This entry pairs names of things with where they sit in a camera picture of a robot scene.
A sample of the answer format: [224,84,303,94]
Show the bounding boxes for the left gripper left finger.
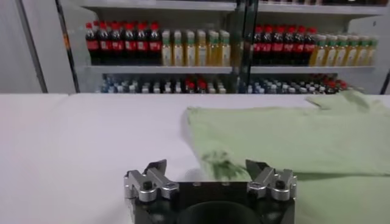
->
[123,159,180,203]

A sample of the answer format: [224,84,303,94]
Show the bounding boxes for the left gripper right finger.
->
[245,159,298,202]

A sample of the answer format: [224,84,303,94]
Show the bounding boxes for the light green t-shirt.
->
[182,89,390,224]

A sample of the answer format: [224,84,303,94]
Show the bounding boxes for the white beverage display shelf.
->
[240,0,390,95]
[54,0,244,94]

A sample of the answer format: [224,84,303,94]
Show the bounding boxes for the yellow juice bottle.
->
[207,30,219,67]
[218,30,232,67]
[172,29,185,67]
[323,35,338,67]
[355,36,369,66]
[309,33,326,67]
[183,29,196,67]
[195,29,208,67]
[366,37,379,66]
[334,35,348,67]
[345,35,359,67]
[160,29,173,67]

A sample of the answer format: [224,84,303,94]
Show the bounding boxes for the red cap cola bottle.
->
[123,21,137,66]
[85,21,99,65]
[109,21,124,66]
[148,21,162,66]
[97,21,111,65]
[252,26,265,65]
[293,26,305,66]
[262,25,274,65]
[283,26,295,66]
[303,27,317,66]
[272,26,285,66]
[136,21,149,66]

